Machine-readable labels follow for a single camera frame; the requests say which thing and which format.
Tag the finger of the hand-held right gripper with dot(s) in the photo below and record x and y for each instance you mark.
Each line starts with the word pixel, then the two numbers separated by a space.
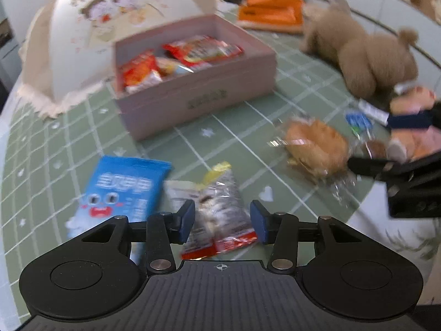
pixel 410 120
pixel 372 169

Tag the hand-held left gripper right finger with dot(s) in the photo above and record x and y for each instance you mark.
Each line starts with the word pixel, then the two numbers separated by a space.
pixel 258 220

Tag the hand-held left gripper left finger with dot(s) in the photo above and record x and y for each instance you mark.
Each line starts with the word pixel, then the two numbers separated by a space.
pixel 186 220

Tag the silver red snack packet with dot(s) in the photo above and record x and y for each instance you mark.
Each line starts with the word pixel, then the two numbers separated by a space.
pixel 179 193
pixel 224 207

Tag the bread bun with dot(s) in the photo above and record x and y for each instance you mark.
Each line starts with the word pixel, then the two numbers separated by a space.
pixel 317 144

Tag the blue cartoon-face snack packet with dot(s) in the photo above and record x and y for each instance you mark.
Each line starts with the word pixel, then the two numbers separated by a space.
pixel 113 186

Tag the pink cardboard box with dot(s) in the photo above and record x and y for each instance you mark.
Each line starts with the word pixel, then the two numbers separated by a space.
pixel 206 103

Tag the pink plush toy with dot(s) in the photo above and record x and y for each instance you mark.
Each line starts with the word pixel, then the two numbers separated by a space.
pixel 413 100

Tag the white tube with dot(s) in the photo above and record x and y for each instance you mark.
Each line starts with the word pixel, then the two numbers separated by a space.
pixel 373 111

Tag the clear blue-label cookie packet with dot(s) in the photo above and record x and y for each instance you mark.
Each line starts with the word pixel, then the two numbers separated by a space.
pixel 358 122

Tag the brown teddy bear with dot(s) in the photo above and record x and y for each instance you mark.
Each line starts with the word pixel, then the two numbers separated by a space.
pixel 361 55

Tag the green grid tablecloth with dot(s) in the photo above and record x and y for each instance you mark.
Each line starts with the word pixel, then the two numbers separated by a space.
pixel 241 138

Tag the pale snack packet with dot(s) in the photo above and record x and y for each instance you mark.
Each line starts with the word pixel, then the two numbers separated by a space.
pixel 172 66

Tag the red orange snack packet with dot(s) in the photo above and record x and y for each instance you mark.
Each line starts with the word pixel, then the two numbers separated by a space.
pixel 139 70

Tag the large red snack packet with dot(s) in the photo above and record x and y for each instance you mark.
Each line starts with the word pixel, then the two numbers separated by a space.
pixel 203 51

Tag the orange snack pack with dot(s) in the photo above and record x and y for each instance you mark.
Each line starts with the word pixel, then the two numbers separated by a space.
pixel 268 12

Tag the printed dome food cover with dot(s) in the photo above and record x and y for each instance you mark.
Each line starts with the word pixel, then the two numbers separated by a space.
pixel 69 41

